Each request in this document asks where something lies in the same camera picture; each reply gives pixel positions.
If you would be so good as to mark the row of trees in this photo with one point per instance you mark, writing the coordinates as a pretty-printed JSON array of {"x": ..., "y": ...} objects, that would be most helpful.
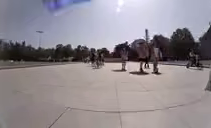
[{"x": 76, "y": 51}]

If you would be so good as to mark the group of people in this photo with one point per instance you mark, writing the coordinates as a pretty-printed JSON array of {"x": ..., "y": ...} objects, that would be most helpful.
[{"x": 96, "y": 59}]

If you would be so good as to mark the street lamp pole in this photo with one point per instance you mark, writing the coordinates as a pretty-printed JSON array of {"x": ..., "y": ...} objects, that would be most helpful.
[{"x": 39, "y": 38}]

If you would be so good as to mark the grey paved plaza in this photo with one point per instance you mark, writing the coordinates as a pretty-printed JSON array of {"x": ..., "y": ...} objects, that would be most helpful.
[{"x": 103, "y": 93}]

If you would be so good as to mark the tall tower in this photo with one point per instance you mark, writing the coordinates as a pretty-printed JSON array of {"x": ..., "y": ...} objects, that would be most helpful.
[{"x": 146, "y": 35}]

